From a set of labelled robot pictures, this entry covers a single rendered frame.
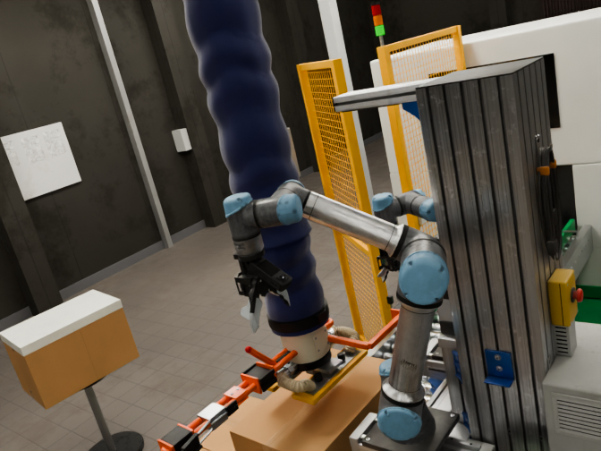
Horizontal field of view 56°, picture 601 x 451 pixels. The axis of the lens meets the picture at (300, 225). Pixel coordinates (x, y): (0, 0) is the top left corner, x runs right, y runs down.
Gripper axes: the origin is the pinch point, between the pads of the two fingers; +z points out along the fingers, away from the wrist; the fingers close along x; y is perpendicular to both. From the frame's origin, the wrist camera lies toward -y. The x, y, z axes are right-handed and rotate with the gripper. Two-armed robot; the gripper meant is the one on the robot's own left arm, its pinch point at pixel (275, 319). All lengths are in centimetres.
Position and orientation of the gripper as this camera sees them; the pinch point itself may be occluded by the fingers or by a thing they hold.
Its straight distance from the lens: 154.4
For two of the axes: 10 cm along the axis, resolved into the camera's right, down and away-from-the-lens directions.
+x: -6.0, 3.6, -7.1
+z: 2.2, 9.3, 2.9
